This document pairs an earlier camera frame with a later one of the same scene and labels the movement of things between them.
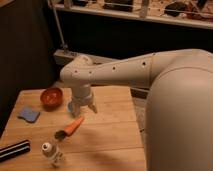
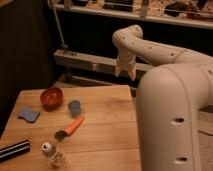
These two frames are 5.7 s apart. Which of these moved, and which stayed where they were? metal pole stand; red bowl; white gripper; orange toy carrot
Moved: white gripper
Stayed: orange toy carrot; metal pole stand; red bowl
